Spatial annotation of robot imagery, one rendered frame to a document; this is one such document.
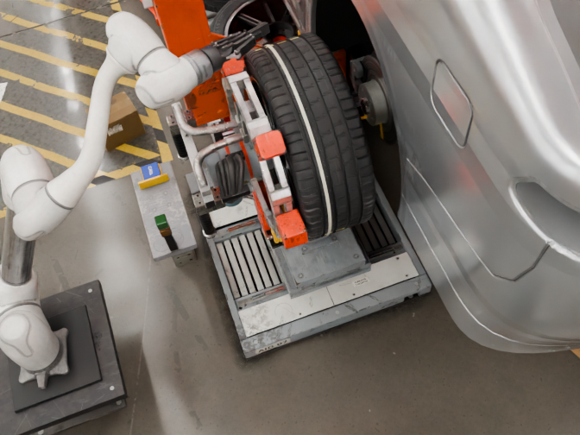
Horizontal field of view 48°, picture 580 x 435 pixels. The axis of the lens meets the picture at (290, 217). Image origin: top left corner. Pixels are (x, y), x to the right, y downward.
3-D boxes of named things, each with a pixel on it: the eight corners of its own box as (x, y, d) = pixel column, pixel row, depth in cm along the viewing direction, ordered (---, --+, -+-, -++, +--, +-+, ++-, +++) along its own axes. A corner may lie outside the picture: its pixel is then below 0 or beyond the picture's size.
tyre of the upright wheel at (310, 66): (337, 199, 259) (395, 242, 196) (282, 217, 256) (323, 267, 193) (292, 35, 241) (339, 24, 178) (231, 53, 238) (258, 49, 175)
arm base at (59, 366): (19, 394, 233) (13, 390, 228) (21, 338, 245) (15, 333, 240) (69, 383, 234) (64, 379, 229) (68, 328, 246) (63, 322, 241)
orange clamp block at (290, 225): (299, 219, 205) (308, 242, 200) (275, 227, 204) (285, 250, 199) (297, 207, 199) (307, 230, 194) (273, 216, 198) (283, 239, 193)
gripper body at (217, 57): (198, 70, 185) (223, 56, 189) (217, 78, 180) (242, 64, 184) (192, 47, 180) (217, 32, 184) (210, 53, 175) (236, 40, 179)
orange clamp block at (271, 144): (284, 154, 189) (287, 152, 180) (258, 162, 188) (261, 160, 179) (276, 131, 189) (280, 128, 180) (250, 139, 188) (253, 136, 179)
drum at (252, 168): (276, 179, 218) (273, 154, 206) (217, 198, 216) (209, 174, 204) (263, 148, 225) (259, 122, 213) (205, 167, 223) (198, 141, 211)
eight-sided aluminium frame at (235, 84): (299, 256, 225) (287, 163, 178) (282, 262, 224) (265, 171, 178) (253, 142, 253) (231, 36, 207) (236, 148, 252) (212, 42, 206)
